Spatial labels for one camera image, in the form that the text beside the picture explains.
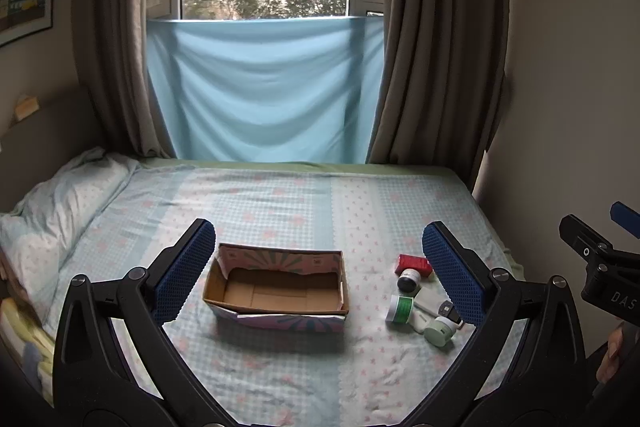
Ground white handheld meter device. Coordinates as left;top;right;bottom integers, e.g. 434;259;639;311
414;287;454;316

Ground small red box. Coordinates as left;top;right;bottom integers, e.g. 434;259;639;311
395;254;433;280

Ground light blue hanging cloth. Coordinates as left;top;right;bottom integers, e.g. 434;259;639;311
145;16;387;165

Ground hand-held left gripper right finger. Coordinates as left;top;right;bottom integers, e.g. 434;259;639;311
406;220;587;425

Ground small white jar dark lid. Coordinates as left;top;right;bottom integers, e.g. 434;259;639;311
397;270;424;296

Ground person's right hand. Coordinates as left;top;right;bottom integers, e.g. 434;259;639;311
596;323;627;384

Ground cardboard box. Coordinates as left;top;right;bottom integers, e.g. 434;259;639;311
202;243;350;335

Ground checkered floral bed sheet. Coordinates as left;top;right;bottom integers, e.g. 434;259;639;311
0;159;526;413

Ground grey-brown curtain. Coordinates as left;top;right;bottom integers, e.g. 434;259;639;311
71;0;190;158
366;0;512;168

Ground small tan box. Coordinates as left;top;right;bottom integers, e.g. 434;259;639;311
14;94;42;122

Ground pale green cream jar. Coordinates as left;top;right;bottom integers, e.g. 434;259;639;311
424;316;458;349

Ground white jar with green label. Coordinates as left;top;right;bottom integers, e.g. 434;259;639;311
385;294;416;325

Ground pale checkered pillow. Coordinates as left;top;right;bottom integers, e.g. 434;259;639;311
0;146;141;323

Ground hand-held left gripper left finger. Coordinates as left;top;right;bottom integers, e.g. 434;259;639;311
52;218;236;427

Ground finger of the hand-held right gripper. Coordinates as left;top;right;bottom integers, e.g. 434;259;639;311
610;201;640;239
558;214;614;264

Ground yellow folded blanket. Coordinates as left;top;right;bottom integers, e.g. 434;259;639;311
0;297;57;405

